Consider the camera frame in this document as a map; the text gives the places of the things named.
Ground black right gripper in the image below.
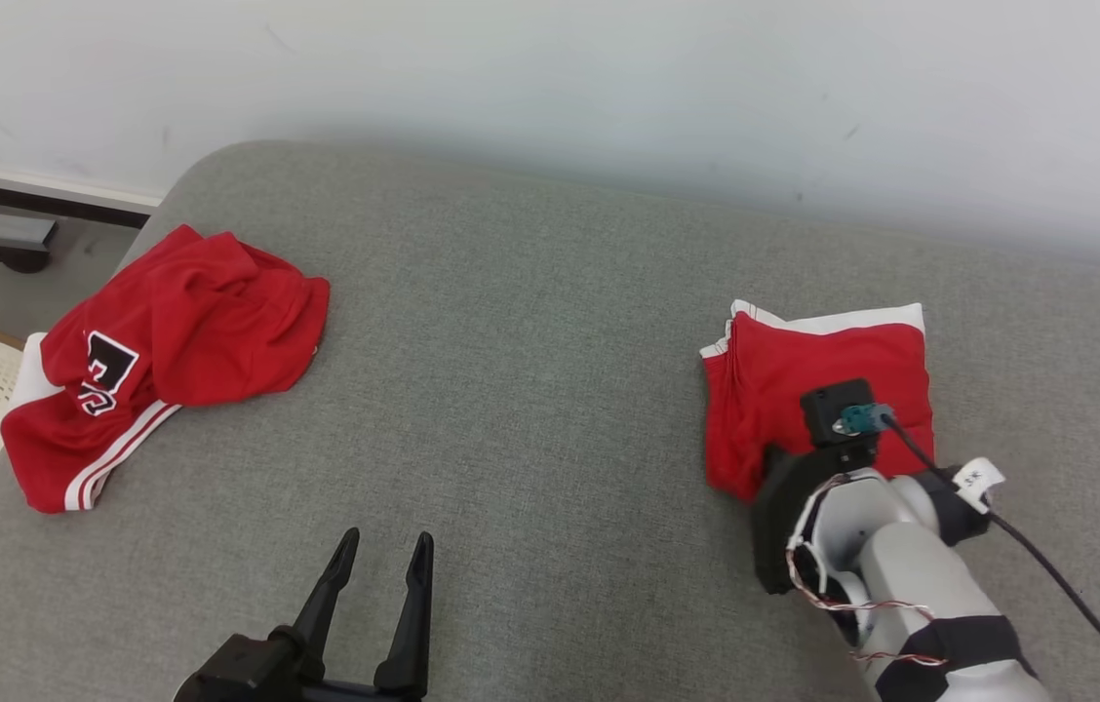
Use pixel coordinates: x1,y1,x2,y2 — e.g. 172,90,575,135
752,444,879,596

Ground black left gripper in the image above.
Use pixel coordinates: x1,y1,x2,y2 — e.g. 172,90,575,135
292,527,436,702

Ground red shorts white waistband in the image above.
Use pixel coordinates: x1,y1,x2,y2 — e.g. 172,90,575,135
699,299,938,503

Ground grey fabric sofa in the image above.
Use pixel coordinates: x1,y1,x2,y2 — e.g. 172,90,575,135
0,139,1100,702

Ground thin red white wires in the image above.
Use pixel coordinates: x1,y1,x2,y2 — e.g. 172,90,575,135
786,474,949,670

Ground white cable tag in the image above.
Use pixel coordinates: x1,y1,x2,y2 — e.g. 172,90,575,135
954,457,1007,514

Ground black white wall rail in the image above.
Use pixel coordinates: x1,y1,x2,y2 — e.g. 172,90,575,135
0,164,164,231

